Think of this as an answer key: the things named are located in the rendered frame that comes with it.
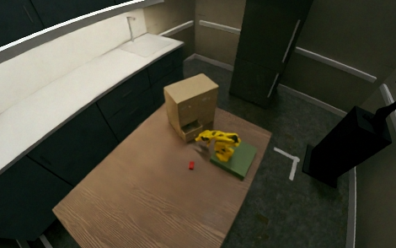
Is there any tan wooden chest of drawers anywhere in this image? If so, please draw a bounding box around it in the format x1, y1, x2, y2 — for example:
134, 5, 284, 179
163, 73, 219, 137

